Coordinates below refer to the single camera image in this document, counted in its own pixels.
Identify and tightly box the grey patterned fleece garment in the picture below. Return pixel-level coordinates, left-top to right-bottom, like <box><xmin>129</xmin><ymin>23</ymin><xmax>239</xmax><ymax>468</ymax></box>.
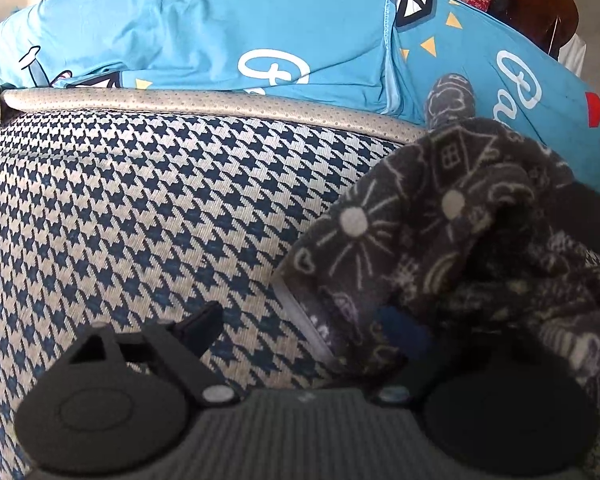
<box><xmin>272</xmin><ymin>74</ymin><xmax>600</xmax><ymax>399</ymax></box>

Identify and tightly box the houndstooth sofa cushion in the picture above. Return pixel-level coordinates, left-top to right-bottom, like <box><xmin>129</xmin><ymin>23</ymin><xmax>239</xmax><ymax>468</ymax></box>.
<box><xmin>0</xmin><ymin>86</ymin><xmax>600</xmax><ymax>480</ymax></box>

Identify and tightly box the white tablecloth table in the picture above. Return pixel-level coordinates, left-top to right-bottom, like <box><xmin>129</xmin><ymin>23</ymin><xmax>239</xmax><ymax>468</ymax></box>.
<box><xmin>558</xmin><ymin>34</ymin><xmax>588</xmax><ymax>77</ymax></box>

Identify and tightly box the blue cartoon print pillow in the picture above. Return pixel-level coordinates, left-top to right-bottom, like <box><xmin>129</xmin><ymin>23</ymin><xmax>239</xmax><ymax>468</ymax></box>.
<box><xmin>0</xmin><ymin>0</ymin><xmax>600</xmax><ymax>192</ymax></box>

